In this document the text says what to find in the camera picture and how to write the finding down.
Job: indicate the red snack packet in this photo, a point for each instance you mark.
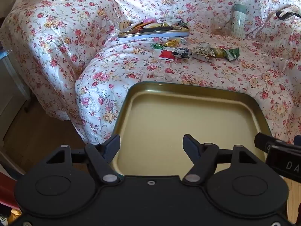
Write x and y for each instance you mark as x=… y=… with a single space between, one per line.
x=166 y=55

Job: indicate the gold patterned snack packet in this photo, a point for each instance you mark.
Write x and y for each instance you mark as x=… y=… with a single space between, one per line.
x=201 y=53

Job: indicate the glass cup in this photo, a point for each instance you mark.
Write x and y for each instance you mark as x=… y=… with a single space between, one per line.
x=219 y=27

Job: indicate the floral blanket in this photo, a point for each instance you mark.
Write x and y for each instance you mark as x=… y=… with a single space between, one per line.
x=70 y=40

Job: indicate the red object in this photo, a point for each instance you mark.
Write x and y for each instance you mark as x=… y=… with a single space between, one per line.
x=7 y=186

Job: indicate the thin brown stick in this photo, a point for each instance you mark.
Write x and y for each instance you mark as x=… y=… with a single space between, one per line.
x=255 y=31

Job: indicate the blue and white snack packet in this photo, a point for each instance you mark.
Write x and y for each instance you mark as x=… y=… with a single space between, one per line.
x=182 y=52

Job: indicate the gold and white snack tin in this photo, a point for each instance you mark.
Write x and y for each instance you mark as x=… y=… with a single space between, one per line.
x=152 y=34

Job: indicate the green snack packet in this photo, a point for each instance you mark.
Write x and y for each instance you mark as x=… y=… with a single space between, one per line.
x=227 y=53

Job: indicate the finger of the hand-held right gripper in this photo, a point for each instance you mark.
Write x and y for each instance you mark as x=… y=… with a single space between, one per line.
x=263 y=141

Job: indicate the pile of assorted snack packets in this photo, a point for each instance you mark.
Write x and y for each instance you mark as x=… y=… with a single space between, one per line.
x=150 y=26

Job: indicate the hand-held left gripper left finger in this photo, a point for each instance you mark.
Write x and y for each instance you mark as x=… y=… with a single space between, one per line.
x=113 y=146

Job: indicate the pale green thermos bottle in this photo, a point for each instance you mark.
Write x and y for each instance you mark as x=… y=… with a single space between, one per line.
x=239 y=21

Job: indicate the gold tin lid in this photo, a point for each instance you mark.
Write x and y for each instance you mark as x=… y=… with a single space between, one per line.
x=164 y=115

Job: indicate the gold foil candy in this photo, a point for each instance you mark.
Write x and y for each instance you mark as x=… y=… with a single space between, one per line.
x=171 y=43

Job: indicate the green foil candy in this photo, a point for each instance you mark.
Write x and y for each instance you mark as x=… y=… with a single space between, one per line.
x=156 y=46

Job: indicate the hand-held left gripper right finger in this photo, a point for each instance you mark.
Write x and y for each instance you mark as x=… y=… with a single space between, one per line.
x=190 y=146

